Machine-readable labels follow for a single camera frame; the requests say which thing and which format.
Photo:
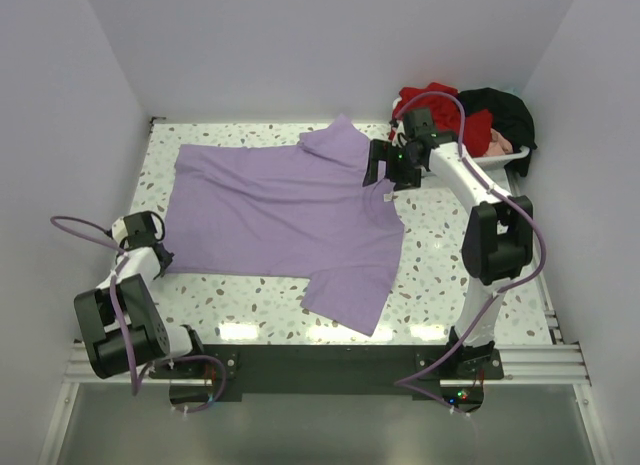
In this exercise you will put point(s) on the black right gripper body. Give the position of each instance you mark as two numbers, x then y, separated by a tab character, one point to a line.
401	155

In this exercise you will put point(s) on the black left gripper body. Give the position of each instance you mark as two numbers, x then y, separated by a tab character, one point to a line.
166	262

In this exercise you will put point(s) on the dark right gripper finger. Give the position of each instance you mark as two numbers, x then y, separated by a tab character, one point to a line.
408	182
378	153

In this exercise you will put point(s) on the lilac t shirt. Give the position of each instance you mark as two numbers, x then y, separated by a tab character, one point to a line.
300	211

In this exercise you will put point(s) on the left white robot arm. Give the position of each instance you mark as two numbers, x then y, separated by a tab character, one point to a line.
120	324

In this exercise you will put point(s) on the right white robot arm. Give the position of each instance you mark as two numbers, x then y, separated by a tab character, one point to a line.
497	244

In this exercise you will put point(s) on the red t shirt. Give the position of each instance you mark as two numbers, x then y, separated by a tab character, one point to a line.
446	115

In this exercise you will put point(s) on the white laundry basket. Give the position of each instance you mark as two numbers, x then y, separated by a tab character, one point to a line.
396	127

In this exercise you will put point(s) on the pink t shirt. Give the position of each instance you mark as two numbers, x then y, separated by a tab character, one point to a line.
498	145

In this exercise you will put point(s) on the black t shirt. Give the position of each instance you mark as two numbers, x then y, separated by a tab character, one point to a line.
511	118

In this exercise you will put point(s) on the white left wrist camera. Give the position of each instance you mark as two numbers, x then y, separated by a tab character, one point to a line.
119	231

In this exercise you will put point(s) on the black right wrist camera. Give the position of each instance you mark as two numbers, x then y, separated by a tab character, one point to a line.
417	122

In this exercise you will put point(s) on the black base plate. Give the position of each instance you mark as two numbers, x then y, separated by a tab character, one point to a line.
229	372

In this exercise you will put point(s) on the aluminium frame rail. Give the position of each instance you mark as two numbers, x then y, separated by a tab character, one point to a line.
541	412

